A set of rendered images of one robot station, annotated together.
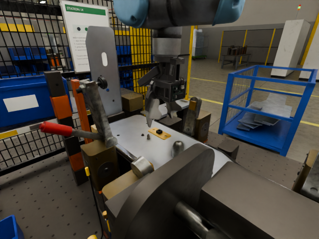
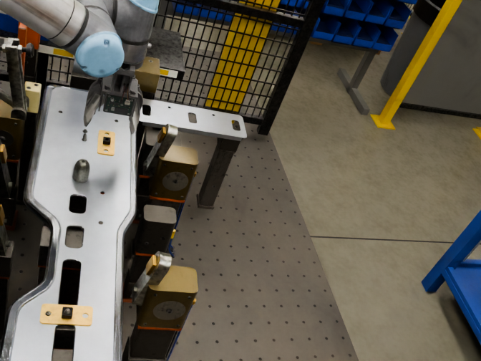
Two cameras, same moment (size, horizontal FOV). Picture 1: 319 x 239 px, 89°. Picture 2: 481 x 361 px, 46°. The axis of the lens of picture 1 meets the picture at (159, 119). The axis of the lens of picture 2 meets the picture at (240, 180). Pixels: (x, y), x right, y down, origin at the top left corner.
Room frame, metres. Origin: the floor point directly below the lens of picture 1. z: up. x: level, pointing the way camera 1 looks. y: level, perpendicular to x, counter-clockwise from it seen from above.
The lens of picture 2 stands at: (-0.31, -0.65, 1.85)
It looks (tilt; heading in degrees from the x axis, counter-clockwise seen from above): 39 degrees down; 21
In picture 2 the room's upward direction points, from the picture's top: 23 degrees clockwise
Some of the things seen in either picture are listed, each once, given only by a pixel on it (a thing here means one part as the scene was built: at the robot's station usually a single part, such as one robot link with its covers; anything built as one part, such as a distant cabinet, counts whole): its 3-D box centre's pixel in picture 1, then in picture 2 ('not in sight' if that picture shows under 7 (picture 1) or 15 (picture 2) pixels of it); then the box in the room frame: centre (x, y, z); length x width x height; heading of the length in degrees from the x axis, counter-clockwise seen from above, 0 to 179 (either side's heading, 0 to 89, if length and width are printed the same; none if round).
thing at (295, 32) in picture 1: (292, 44); not in sight; (7.46, -5.53, 1.22); 2.40 x 0.54 x 2.45; 136
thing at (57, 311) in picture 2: not in sight; (66, 313); (0.13, -0.29, 1.01); 0.08 x 0.04 x 0.01; 134
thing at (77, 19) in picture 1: (90, 40); not in sight; (0.93, 0.35, 1.30); 0.23 x 0.02 x 0.31; 134
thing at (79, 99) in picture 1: (92, 157); (16, 118); (0.42, 0.22, 0.95); 0.03 x 0.01 x 0.50; 44
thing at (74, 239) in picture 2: not in sight; (66, 284); (0.25, -0.16, 0.84); 0.12 x 0.05 x 0.29; 134
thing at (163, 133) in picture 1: (159, 132); (107, 141); (0.49, 0.00, 1.01); 0.08 x 0.04 x 0.01; 44
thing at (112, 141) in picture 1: (111, 141); (18, 113); (0.35, 0.12, 1.06); 0.03 x 0.01 x 0.03; 134
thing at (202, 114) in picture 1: (196, 150); (167, 208); (0.57, -0.16, 0.87); 0.12 x 0.07 x 0.35; 134
